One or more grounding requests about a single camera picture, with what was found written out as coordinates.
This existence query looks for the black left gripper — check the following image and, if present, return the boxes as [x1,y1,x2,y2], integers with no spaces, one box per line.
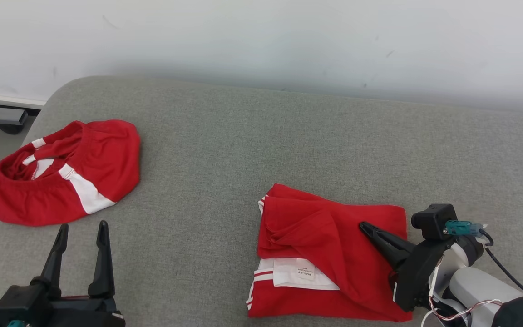
[30,221,126,327]

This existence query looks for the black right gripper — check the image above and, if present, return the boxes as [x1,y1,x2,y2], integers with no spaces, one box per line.
[359,222,455,312]

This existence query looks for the red white basketball jersey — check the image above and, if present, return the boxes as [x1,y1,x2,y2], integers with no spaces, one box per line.
[246,183,414,323]

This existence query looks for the red shorts with white stripe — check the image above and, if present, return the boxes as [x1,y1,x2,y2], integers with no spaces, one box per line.
[0,119,141,227]

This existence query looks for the white red wire bundle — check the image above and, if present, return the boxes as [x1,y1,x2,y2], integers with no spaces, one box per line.
[420,266,503,327]

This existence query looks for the white wall baseboard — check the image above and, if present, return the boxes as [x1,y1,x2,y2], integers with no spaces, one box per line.
[0,93,46,109]

